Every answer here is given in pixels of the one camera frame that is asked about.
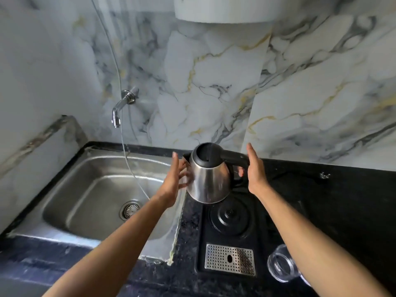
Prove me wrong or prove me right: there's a metal sink drain strainer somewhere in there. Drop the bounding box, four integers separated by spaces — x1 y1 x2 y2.
119 200 141 222

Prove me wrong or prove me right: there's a black kettle tray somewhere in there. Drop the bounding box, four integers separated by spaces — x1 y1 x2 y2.
195 179 270 281

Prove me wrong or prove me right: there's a person's left forearm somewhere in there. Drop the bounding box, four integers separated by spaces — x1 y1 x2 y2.
43 195 177 297

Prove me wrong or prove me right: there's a chrome wall faucet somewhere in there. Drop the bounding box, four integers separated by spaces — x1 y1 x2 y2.
111 87 140 129

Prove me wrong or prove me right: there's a white wall appliance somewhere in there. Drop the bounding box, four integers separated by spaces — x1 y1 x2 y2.
173 0 287 25

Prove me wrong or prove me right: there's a stainless steel electric kettle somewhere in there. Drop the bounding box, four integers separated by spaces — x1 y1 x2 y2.
183 142 250 204

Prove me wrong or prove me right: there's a stainless steel sink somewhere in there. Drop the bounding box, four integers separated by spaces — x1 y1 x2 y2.
7 148 188 265

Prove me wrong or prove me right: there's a clear drinking glass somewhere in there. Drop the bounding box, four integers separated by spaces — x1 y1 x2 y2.
267 244 312 287

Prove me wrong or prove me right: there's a person's right forearm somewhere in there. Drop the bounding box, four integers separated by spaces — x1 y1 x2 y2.
255 185 394 297

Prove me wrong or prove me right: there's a person's right hand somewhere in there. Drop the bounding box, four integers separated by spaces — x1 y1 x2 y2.
238 143 270 196

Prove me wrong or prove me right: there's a clear thin hose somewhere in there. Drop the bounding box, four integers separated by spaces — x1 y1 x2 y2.
89 0 151 200

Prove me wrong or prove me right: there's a person's left hand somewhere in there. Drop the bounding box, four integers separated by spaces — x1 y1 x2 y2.
154 151 194 210

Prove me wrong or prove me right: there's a perforated metal drip grate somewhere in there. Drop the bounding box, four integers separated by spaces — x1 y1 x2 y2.
204 243 257 277

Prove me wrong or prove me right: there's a round black kettle base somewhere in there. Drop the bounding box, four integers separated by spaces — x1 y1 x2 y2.
209 197 252 237

